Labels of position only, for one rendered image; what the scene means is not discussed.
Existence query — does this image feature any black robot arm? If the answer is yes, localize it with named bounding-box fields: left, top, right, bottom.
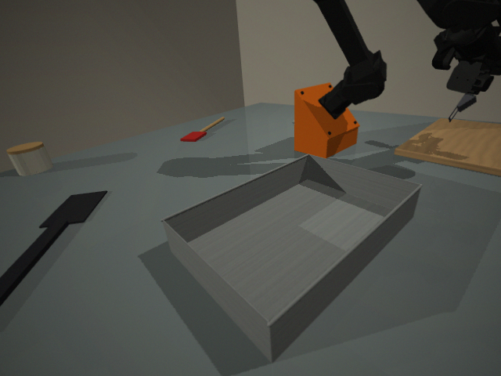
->
left=313, top=0, right=501, bottom=119

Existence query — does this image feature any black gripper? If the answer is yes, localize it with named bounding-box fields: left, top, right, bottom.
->
left=432, top=27, right=501, bottom=76

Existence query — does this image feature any red spatula with wooden handle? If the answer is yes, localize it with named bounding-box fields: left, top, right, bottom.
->
left=180, top=117, right=225, bottom=142

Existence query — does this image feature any grey canister with brown lid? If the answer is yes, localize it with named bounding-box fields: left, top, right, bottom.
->
left=6, top=142, right=54, bottom=175

